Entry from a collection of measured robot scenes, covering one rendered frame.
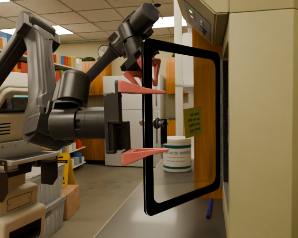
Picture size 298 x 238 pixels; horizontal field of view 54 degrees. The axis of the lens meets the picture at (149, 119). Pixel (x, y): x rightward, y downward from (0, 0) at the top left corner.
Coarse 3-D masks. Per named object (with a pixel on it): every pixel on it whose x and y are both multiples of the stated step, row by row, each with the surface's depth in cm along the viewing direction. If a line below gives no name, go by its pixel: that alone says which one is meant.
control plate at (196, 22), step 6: (186, 6) 68; (186, 12) 74; (192, 18) 75; (198, 18) 69; (204, 18) 64; (192, 24) 82; (198, 24) 74; (204, 24) 68; (210, 24) 64; (198, 30) 82; (210, 30) 69; (204, 36) 82; (210, 36) 75
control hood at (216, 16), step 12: (180, 0) 69; (192, 0) 59; (204, 0) 54; (216, 0) 54; (228, 0) 54; (204, 12) 59; (216, 12) 54; (228, 12) 54; (216, 24) 61; (216, 36) 72
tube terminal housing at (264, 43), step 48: (240, 0) 53; (288, 0) 51; (240, 48) 53; (288, 48) 52; (240, 96) 54; (288, 96) 52; (240, 144) 54; (288, 144) 53; (240, 192) 55; (288, 192) 53
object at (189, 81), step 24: (168, 72) 69; (192, 72) 75; (168, 96) 69; (192, 96) 75; (144, 120) 64; (168, 120) 69; (192, 120) 75; (144, 144) 64; (168, 144) 69; (192, 144) 76; (144, 168) 64; (168, 168) 69; (192, 168) 76; (144, 192) 65; (168, 192) 70
